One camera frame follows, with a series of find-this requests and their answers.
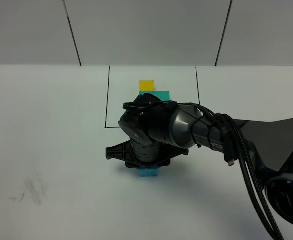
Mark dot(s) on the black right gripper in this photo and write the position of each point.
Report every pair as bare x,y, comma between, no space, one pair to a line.
136,155

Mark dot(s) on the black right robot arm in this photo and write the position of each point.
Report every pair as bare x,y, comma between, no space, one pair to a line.
162,130

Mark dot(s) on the template blue cube block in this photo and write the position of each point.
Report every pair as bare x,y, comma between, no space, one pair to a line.
146,92

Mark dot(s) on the template green cube block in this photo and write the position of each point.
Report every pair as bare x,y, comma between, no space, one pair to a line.
162,95

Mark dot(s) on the template yellow cube block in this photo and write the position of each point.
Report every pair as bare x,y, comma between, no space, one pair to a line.
146,86

